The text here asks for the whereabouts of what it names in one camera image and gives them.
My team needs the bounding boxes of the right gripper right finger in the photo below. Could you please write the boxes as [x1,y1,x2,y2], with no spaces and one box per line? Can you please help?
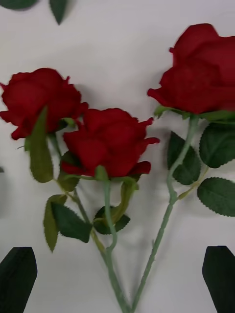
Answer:
[202,246,235,313]

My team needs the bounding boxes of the red rose with green stem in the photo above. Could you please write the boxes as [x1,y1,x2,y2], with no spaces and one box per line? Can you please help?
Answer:
[131,23,235,313]
[60,108,160,313]
[0,67,111,265]

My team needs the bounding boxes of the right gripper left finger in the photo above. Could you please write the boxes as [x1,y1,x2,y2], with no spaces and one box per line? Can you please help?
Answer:
[0,246,38,313]

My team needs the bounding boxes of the loose green leaf twig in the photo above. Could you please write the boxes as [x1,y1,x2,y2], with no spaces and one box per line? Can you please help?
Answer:
[0,0,68,25]

